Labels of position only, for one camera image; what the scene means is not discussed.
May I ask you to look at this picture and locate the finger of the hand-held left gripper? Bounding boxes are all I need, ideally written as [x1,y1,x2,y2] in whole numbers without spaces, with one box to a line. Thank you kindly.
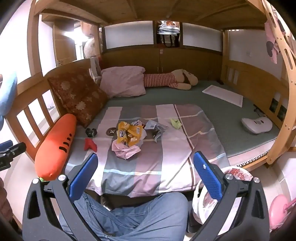
[0,140,26,172]

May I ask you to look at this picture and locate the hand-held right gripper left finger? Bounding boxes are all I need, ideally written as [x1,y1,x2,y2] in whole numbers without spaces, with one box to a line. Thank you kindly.
[22,152,111,241]

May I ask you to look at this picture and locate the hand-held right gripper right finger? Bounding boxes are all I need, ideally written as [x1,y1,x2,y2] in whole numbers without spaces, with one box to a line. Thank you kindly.
[190,151,271,241]

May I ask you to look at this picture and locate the dark green plastic bag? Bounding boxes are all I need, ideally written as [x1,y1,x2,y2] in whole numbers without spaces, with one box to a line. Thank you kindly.
[151,122,168,142]

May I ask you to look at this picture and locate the red plastic toy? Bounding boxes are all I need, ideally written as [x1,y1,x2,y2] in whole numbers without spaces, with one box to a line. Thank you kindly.
[84,138,98,152]

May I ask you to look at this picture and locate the orange carrot plush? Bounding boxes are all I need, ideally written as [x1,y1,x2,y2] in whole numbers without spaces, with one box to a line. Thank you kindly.
[35,113,77,182]

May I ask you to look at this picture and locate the pink crumpled plastic bag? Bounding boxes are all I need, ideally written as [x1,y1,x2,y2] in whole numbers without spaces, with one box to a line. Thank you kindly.
[112,139,141,160]

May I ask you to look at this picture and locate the pink grey checked blanket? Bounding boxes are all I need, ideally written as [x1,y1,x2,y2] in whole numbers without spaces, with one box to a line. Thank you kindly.
[65,103,228,195]

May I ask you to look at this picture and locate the light blue plush toy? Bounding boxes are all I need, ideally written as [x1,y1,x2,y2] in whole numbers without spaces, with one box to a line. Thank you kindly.
[0,74,18,137]

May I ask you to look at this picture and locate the brown knitted cloth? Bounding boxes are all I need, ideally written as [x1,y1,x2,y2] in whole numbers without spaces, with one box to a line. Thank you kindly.
[0,178,14,223]

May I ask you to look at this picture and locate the yellow snack bag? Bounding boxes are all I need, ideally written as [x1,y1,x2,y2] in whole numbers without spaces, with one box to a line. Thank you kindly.
[117,119,147,147]

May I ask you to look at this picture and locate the green bed sheet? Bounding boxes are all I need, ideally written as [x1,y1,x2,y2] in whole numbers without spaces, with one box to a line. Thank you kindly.
[90,80,284,158]

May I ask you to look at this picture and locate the person's legs in jeans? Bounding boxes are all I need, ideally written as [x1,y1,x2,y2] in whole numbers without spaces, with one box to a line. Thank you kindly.
[59,191,189,241]

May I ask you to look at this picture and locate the brown flower-pattern pillow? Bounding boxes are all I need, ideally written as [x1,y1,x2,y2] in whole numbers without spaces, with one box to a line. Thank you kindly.
[47,68,109,129]

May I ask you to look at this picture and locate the pink round toy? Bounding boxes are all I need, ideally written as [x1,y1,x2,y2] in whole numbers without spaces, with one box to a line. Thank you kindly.
[268,194,296,232]

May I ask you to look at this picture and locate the pink pillow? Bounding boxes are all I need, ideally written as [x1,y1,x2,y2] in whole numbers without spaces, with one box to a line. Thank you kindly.
[100,66,147,98]

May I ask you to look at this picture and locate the striped plush dog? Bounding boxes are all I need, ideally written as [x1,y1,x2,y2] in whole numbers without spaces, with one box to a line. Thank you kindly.
[143,68,199,90]

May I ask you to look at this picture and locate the wooden wardrobe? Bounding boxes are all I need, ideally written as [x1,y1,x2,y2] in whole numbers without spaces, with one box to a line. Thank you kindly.
[52,23,77,67]

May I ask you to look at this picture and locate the large cream plush toy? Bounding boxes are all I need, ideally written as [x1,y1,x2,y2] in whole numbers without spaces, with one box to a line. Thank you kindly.
[83,23,102,58]

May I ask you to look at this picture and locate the pink printed cloth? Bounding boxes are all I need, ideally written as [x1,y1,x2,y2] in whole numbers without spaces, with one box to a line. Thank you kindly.
[264,14,296,64]

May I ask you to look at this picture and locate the stack of papers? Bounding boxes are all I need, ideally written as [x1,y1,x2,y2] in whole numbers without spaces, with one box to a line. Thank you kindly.
[157,21,181,35]

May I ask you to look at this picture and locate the wooden bunk bed frame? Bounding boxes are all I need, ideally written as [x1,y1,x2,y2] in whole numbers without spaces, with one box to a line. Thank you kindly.
[5,0,296,167]

